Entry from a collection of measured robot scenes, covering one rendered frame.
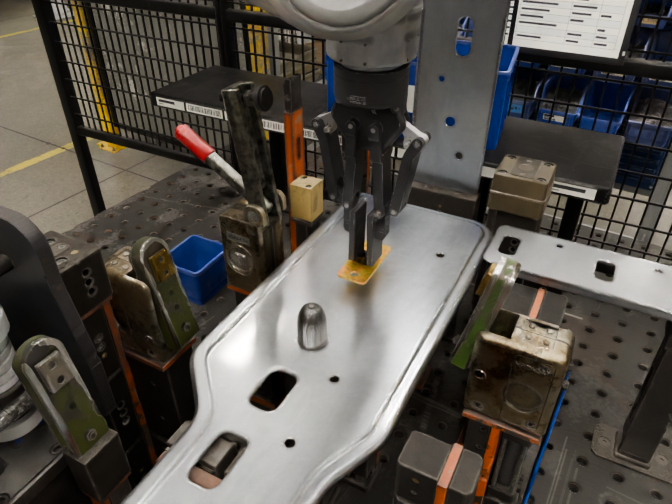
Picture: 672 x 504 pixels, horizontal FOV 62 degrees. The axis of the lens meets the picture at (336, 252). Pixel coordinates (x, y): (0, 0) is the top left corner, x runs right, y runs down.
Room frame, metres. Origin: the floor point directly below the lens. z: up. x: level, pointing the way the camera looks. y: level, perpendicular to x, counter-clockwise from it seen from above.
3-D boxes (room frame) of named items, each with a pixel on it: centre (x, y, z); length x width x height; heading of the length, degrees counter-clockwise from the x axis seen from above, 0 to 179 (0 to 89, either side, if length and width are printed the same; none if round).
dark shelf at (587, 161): (1.03, -0.06, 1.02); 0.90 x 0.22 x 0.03; 62
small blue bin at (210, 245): (0.90, 0.28, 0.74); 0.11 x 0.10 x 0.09; 152
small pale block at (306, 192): (0.68, 0.04, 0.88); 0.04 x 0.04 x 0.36; 62
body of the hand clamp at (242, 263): (0.63, 0.11, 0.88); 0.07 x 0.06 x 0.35; 62
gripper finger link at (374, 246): (0.55, -0.05, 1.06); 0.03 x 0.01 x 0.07; 152
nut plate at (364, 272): (0.55, -0.04, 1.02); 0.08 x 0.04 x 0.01; 152
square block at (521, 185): (0.73, -0.28, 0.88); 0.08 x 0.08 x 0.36; 62
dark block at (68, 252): (0.44, 0.27, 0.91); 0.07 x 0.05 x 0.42; 62
